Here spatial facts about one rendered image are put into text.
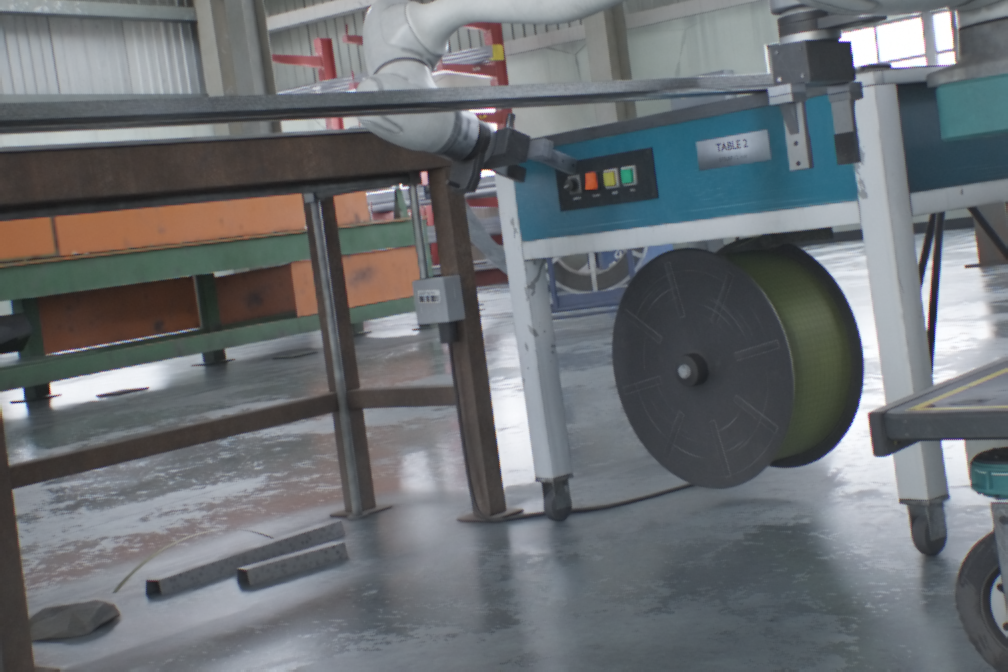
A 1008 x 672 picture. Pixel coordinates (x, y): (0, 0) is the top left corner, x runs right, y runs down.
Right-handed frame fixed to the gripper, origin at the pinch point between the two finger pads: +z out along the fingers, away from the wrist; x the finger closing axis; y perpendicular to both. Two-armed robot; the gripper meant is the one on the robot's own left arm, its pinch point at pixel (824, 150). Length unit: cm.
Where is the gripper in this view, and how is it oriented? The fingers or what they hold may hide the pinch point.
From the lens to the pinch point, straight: 202.3
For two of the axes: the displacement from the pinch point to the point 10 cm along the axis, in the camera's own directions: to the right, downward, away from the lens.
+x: -5.9, 1.0, -8.0
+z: 1.3, 9.9, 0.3
